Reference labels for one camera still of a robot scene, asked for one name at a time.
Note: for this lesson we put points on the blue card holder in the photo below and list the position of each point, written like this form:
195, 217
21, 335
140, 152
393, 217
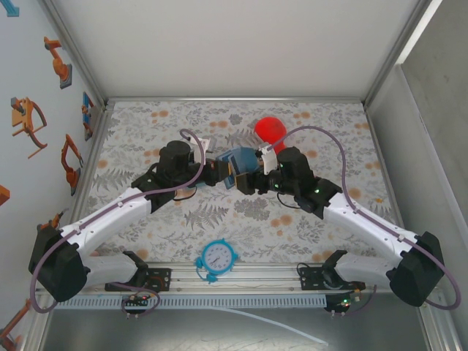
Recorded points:
243, 161

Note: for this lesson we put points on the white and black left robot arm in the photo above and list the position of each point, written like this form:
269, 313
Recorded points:
109, 215

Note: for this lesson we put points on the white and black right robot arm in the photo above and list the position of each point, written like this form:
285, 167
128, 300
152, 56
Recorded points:
365, 223

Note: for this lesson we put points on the red plush toy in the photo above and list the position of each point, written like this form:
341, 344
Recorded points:
270, 128

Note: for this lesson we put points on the floral print tablecloth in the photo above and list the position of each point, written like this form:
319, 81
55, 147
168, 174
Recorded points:
219, 120

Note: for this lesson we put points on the blue alarm clock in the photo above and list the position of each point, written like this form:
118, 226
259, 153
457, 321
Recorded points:
216, 257

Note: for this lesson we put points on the white plastic tube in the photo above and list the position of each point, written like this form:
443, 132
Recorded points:
256, 314

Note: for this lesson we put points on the small circuit board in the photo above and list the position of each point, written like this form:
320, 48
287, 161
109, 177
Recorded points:
343, 302
139, 299

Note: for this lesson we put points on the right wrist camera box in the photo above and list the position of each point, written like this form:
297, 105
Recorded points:
270, 161

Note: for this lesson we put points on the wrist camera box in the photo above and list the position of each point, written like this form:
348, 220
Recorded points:
207, 143
270, 161

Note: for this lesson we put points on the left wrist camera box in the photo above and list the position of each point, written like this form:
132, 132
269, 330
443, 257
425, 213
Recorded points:
207, 143

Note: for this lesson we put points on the long aluminium edge rail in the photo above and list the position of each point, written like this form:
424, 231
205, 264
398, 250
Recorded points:
234, 99

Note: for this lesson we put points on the aluminium side rail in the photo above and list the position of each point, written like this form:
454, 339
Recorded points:
93, 161

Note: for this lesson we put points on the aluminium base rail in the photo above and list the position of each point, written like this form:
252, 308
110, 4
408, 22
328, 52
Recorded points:
256, 281

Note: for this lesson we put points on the blue and orange wall sticker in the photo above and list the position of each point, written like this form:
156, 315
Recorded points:
87, 117

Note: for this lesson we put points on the aluminium frame post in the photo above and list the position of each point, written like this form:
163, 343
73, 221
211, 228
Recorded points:
396, 55
78, 55

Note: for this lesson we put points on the orange claw wall sticker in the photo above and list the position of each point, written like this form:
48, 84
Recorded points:
23, 120

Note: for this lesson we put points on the orange block wall sticker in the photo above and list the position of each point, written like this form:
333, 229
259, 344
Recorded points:
4, 195

